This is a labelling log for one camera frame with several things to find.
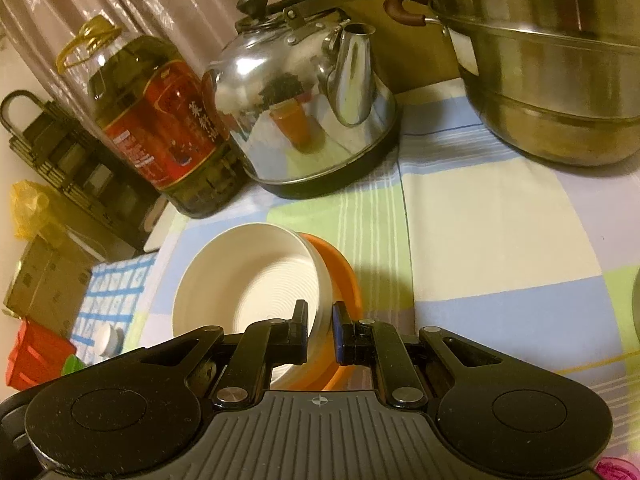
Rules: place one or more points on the red plastic box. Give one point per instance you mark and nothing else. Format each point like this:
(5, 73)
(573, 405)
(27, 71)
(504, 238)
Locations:
(37, 355)

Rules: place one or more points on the pink glass plate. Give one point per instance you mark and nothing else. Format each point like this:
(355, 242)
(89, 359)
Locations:
(622, 471)

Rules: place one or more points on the cardboard box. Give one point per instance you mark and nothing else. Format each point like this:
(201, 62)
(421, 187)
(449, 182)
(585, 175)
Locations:
(45, 285)

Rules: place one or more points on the green plastic item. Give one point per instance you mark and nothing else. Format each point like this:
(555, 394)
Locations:
(74, 365)

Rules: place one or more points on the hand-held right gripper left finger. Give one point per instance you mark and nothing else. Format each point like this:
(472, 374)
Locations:
(300, 330)

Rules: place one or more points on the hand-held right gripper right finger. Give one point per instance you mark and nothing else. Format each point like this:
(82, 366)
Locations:
(340, 332)

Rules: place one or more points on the stainless steel steamer pot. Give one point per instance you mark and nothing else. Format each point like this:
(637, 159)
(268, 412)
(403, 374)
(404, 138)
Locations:
(540, 85)

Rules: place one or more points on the blue and white cloth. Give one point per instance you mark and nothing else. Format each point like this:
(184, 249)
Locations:
(115, 290)

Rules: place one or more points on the orange plastic bowl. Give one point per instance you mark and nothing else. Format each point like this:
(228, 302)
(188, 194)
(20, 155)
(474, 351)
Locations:
(345, 280)

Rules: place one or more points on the stainless steel kettle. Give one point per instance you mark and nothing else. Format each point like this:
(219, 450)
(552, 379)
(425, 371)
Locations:
(280, 110)

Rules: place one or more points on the dark folding rack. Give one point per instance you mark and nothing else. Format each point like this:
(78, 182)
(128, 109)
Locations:
(75, 170)

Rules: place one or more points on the cooking oil bottle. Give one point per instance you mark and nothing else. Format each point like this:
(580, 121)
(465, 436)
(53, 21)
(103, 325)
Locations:
(160, 130)

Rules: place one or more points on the yellow plastic bag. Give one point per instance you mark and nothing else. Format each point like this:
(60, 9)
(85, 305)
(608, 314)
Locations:
(35, 210)

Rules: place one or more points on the white plastic bowl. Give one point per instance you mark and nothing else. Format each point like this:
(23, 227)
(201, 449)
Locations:
(250, 280)

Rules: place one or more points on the beige patterned curtain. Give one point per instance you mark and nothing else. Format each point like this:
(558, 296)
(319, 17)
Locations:
(150, 0)

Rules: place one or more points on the checked tablecloth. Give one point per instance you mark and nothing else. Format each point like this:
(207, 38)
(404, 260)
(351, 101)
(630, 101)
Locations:
(500, 240)

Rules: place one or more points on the white round cap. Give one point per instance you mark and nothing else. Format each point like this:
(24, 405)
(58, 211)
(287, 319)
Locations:
(110, 341)

